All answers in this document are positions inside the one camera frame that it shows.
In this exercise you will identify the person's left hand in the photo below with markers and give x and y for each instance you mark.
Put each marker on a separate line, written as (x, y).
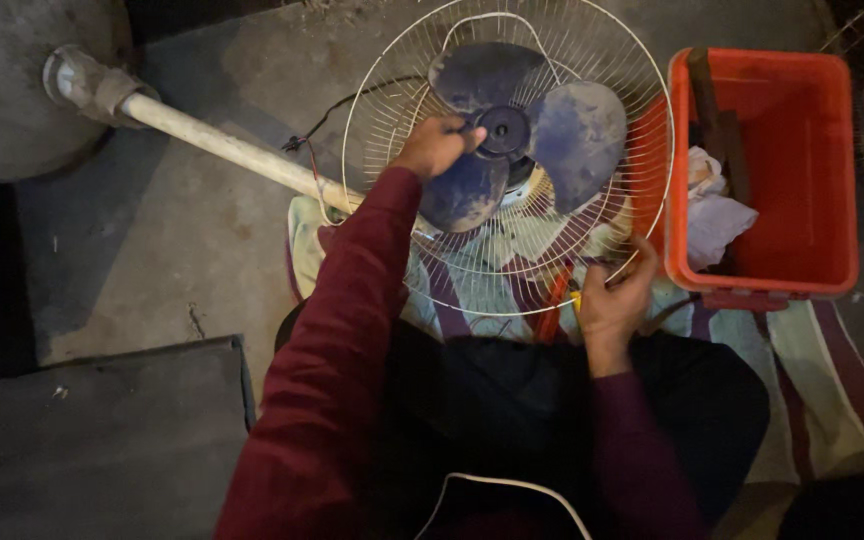
(432, 150)

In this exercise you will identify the person's right hand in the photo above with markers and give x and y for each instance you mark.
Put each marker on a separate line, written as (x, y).
(616, 307)

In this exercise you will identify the black fan blade cap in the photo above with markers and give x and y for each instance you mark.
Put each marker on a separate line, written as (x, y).
(507, 131)

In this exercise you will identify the white fan motor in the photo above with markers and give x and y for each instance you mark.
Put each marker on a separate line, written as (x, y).
(526, 178)

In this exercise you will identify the white crumpled cloth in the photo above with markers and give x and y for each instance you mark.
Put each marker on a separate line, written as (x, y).
(717, 225)

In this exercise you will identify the dusty blue fan blade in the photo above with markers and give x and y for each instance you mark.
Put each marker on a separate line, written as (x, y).
(578, 142)

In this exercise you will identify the person's black trousers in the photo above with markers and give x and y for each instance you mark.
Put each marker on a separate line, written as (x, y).
(492, 405)

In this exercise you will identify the white fan pole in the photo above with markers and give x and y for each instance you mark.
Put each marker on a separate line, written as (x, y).
(237, 150)

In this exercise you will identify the striped floor mat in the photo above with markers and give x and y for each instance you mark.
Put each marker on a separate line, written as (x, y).
(814, 360)

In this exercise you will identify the red plastic crate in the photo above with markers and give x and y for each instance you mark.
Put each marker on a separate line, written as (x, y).
(799, 187)

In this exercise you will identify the grey pole collar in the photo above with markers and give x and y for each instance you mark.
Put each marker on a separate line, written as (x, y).
(94, 86)

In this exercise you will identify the grey round fan base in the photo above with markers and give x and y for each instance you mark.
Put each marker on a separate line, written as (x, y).
(4, 82)

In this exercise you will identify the grey flat slab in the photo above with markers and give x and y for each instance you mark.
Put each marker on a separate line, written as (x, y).
(102, 450)

